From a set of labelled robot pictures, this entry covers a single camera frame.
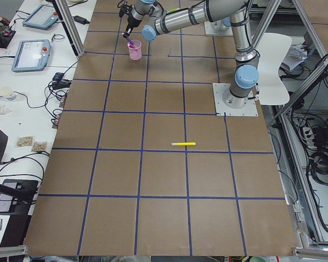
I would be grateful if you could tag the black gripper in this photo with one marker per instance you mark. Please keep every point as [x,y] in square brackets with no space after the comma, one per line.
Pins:
[131,22]

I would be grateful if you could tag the far teach pendant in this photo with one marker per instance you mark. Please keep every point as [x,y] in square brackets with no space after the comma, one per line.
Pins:
[41,18]

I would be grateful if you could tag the blue plaid pouch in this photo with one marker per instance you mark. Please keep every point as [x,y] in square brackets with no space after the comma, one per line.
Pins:
[58,76]

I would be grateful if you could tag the white plastic chair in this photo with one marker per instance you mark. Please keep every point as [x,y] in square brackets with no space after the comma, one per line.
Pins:
[273,48]

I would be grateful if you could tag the yellow highlighter pen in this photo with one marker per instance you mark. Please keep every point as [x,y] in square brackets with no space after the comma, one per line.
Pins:
[183,144]

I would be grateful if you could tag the pink mesh cup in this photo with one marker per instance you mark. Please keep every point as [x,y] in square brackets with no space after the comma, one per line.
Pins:
[136,54]

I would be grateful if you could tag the purple highlighter pen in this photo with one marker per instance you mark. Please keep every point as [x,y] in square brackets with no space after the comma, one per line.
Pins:
[131,43]

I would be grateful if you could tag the black power adapter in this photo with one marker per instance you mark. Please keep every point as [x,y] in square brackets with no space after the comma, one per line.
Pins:
[81,20]

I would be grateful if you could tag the green highlighter pen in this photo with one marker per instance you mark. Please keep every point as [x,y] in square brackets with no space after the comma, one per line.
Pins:
[172,11]

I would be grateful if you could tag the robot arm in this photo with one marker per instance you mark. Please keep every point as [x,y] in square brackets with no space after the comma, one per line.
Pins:
[231,15]

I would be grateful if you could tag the teach pendant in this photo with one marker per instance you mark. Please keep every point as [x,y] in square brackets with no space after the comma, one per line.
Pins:
[41,18]
[31,56]

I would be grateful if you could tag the black camera stand base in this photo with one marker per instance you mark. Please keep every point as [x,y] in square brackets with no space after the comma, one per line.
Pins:
[17,196]

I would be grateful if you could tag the near teach pendant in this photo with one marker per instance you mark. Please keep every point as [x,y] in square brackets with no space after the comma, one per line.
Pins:
[31,56]

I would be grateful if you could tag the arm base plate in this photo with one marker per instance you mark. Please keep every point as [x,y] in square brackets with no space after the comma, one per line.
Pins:
[228,105]
[217,29]

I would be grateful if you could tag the aluminium frame post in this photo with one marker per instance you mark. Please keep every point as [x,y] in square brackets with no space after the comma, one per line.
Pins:
[65,16]

